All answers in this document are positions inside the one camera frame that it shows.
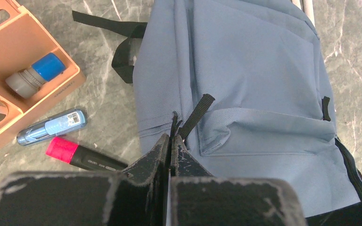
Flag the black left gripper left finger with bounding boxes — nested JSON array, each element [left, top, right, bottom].
[[0, 134, 170, 226]]

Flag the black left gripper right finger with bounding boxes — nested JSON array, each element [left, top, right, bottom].
[[170, 136, 307, 226]]

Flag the blue grey student backpack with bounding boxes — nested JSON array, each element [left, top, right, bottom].
[[73, 0, 362, 217]]

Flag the blue correction tape dispenser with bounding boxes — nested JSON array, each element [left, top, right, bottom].
[[16, 108, 87, 146]]

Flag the grey blue cylinder bottle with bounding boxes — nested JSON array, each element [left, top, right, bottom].
[[5, 53, 66, 99]]

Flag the peach plastic file organizer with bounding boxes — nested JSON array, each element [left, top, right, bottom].
[[0, 0, 86, 149]]

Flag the aluminium frame rail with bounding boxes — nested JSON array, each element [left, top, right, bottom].
[[291, 0, 315, 26]]

